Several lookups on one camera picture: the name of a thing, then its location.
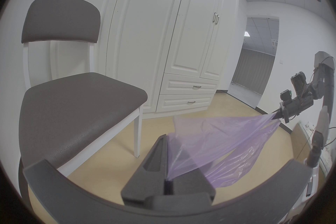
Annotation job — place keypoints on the white wardrobe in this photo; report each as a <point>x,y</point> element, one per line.
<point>162,20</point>

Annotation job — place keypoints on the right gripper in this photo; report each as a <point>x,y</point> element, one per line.
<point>298,107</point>

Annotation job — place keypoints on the purple plastic bag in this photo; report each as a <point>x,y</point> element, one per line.
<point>215,139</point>

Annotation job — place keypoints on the white chair dark grey seat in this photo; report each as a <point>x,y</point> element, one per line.
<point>78,112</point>

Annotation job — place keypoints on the ceiling light panel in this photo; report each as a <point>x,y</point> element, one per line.
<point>247,34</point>

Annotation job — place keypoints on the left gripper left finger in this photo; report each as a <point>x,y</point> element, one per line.
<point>136,186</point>

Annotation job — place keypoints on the grey curtain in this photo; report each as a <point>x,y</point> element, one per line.
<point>254,70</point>

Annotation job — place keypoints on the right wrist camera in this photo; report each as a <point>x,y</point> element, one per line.
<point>299,82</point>

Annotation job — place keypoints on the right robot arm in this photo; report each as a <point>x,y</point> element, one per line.
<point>328,91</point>

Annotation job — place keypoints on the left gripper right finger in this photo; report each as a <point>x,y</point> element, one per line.
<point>191,183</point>

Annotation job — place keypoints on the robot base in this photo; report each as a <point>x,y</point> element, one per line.
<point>301,139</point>

